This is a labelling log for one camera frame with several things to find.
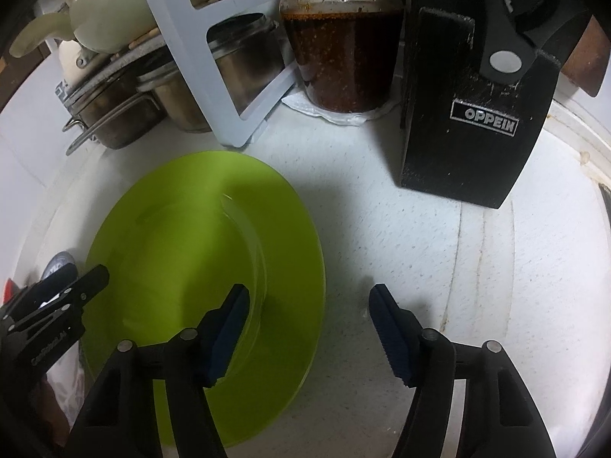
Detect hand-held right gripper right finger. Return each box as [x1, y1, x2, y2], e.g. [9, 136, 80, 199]
[367, 284, 558, 458]

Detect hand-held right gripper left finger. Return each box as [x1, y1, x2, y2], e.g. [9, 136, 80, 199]
[67, 284, 251, 458]

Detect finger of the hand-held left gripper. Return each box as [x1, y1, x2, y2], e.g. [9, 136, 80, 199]
[19, 262, 78, 307]
[7, 266, 110, 334]

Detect green plate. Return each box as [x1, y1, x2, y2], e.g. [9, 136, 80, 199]
[83, 150, 326, 449]

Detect black knife block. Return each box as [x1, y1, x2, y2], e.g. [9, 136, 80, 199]
[398, 7, 561, 210]

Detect white paper towel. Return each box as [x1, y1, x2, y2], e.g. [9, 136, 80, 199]
[281, 93, 397, 127]

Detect cream ladle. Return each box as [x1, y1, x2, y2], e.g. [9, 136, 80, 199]
[10, 12, 72, 58]

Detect white dish rack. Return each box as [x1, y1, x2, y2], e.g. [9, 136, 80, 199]
[55, 0, 299, 151]

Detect steel canister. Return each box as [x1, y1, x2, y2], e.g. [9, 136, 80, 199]
[210, 12, 287, 110]

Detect glass jar of dark sauce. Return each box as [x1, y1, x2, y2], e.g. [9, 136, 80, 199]
[279, 0, 406, 113]

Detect brown wooden board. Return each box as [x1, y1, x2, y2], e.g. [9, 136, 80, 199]
[561, 14, 611, 98]

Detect black kitchen scissors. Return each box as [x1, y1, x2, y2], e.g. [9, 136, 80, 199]
[470, 0, 597, 85]

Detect steel pot with handle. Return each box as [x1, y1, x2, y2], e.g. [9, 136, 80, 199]
[62, 81, 168, 151]

